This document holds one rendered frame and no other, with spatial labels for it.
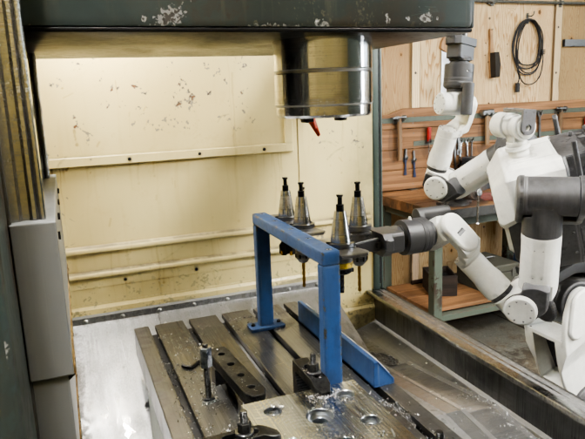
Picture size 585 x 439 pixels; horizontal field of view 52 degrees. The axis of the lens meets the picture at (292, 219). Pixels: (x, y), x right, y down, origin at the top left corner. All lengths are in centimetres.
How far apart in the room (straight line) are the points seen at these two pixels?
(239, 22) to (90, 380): 129
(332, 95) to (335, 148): 121
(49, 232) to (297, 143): 147
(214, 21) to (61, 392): 49
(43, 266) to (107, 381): 119
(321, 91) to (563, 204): 71
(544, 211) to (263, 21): 85
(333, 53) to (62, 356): 56
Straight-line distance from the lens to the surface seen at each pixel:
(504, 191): 157
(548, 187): 144
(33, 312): 71
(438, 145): 193
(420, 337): 208
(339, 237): 126
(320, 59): 92
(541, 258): 149
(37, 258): 69
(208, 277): 205
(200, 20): 81
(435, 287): 360
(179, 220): 198
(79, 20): 79
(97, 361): 191
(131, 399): 181
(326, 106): 92
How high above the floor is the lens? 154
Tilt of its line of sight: 12 degrees down
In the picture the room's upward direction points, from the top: 2 degrees counter-clockwise
